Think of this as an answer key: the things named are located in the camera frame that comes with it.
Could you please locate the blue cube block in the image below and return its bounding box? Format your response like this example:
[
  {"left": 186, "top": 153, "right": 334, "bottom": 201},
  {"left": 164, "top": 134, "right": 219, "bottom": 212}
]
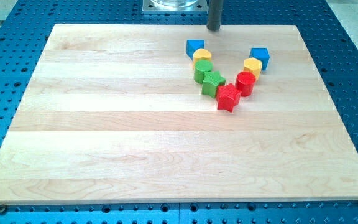
[{"left": 186, "top": 39, "right": 205, "bottom": 60}]

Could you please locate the green star block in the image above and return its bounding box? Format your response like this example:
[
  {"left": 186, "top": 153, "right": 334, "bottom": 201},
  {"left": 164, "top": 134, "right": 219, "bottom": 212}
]
[{"left": 201, "top": 71, "right": 226, "bottom": 98}]

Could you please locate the green cylinder block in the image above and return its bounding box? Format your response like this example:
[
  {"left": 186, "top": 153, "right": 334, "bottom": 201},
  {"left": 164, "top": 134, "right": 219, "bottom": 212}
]
[{"left": 193, "top": 59, "right": 213, "bottom": 84}]

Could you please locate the red star block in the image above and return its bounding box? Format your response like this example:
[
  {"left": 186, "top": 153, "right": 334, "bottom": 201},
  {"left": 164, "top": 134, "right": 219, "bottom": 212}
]
[{"left": 216, "top": 83, "right": 241, "bottom": 112}]

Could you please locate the yellow heart block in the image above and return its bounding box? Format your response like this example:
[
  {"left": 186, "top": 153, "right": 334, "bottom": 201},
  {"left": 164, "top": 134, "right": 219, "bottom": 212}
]
[{"left": 193, "top": 48, "right": 212, "bottom": 66}]

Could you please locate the light wooden board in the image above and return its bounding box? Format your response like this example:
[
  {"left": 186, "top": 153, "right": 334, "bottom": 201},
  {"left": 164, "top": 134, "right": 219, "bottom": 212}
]
[{"left": 0, "top": 24, "right": 358, "bottom": 205}]

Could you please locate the red cylinder block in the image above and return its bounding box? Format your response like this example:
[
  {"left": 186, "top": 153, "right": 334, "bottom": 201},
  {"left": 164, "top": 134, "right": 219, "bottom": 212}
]
[{"left": 235, "top": 72, "right": 256, "bottom": 96}]

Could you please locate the yellow hexagon block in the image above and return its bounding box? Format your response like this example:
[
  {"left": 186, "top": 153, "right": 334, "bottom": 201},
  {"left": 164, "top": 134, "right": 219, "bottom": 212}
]
[{"left": 243, "top": 57, "right": 262, "bottom": 80}]

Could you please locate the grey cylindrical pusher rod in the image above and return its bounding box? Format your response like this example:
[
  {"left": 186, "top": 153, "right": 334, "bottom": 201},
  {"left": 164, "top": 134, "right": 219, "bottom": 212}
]
[{"left": 206, "top": 0, "right": 224, "bottom": 32}]

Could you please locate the blue pentagon block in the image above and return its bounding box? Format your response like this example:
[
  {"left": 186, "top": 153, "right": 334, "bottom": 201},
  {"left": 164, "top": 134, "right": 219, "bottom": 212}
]
[{"left": 249, "top": 47, "right": 270, "bottom": 70}]

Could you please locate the brass board stop left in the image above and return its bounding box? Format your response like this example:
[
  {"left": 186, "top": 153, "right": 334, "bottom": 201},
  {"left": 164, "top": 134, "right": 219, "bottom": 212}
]
[{"left": 0, "top": 205, "right": 7, "bottom": 215}]

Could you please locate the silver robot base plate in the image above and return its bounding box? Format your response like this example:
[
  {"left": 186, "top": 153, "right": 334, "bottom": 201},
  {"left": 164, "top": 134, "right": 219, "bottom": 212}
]
[{"left": 142, "top": 0, "right": 208, "bottom": 12}]

